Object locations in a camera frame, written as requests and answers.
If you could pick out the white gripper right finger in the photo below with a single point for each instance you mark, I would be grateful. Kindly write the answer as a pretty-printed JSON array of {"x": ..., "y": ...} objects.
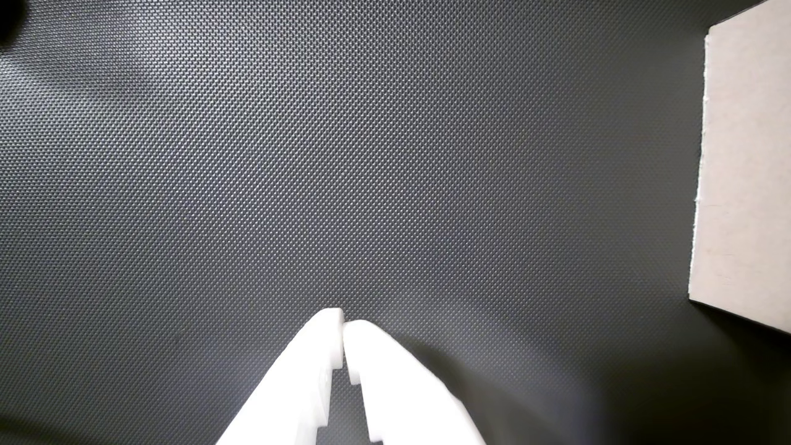
[{"x": 408, "y": 408}]

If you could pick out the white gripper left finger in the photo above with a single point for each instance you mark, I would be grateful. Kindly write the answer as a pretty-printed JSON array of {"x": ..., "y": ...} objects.
[{"x": 303, "y": 383}]

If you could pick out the small open cardboard box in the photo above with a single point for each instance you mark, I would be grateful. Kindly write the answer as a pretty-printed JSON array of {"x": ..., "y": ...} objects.
[{"x": 748, "y": 173}]

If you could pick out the dark grey textured mat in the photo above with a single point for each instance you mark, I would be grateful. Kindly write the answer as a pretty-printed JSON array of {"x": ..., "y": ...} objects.
[{"x": 309, "y": 185}]

